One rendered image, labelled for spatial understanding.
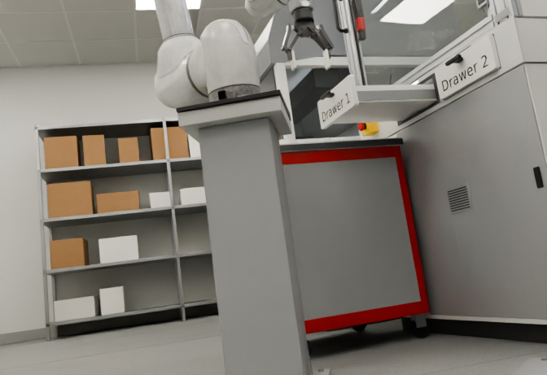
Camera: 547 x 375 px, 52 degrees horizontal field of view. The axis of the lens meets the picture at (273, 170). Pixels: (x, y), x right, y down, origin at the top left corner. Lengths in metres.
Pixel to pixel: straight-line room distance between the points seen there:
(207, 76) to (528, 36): 0.94
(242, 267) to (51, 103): 5.09
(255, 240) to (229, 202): 0.12
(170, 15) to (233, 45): 0.30
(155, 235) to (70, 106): 1.65
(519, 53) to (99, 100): 5.13
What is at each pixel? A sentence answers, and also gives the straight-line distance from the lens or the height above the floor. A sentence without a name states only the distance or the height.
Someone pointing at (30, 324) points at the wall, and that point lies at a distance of 6.10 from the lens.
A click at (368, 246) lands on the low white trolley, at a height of 0.36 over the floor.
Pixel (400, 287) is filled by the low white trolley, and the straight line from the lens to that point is 2.15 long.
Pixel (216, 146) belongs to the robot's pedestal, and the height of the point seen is 0.66.
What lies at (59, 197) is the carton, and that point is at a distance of 5.68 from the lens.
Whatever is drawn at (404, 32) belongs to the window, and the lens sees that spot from 2.31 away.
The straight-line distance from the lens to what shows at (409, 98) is 2.03.
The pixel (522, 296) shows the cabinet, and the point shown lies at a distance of 1.86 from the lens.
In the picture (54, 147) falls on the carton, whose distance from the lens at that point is 5.78.
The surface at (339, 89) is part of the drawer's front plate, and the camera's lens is 2.00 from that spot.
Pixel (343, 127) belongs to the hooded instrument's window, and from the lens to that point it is 2.97.
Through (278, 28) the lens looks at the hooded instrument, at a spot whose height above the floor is 1.55.
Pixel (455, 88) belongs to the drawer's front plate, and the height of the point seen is 0.83.
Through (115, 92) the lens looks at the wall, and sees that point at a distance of 6.37.
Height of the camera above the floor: 0.30
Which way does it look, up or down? 11 degrees up
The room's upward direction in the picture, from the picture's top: 8 degrees counter-clockwise
